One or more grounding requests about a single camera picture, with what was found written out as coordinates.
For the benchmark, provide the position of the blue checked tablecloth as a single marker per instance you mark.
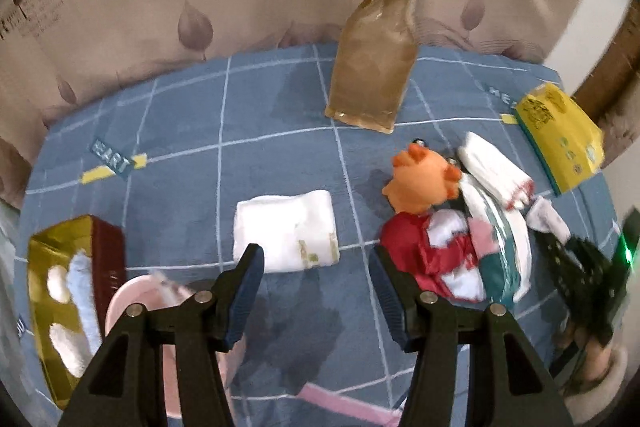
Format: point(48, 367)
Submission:
point(250, 132)

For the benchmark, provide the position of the white sock with red trim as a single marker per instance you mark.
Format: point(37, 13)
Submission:
point(490, 167)

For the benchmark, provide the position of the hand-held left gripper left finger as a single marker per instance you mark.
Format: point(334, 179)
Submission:
point(247, 292)

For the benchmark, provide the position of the white printed packet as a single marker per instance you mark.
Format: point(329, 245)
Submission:
point(524, 252)

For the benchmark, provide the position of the kraft paper snack pouch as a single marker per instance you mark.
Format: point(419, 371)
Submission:
point(370, 72)

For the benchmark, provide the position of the white towel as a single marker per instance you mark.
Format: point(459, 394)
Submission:
point(280, 227)

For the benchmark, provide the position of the green white striped cloth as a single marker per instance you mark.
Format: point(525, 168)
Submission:
point(500, 272)

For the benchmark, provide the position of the person's right hand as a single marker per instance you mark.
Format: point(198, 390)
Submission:
point(592, 354)

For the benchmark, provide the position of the red and white cloth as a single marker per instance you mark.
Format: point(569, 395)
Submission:
point(410, 247)

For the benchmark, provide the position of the white fluffy cuff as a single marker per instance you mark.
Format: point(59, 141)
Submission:
point(67, 347)

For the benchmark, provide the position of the gold tin box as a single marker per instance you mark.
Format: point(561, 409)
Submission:
point(39, 262)

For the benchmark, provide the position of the white spoon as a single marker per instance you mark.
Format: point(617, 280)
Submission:
point(170, 287)

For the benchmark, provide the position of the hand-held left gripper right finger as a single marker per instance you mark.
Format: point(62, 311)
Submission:
point(387, 302)

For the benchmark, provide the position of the brown wooden door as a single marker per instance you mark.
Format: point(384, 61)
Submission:
point(620, 67)

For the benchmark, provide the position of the pink mug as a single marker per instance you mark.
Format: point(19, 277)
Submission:
point(142, 289)

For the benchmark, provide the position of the yellow tissue pack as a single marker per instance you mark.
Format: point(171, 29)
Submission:
point(555, 132)

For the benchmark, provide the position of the black gold patterned cloth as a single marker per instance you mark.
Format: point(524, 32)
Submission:
point(560, 257)

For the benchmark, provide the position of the orange plush toy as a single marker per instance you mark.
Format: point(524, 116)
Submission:
point(422, 182)

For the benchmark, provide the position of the light blue fluffy sock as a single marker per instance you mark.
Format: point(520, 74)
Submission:
point(82, 297)

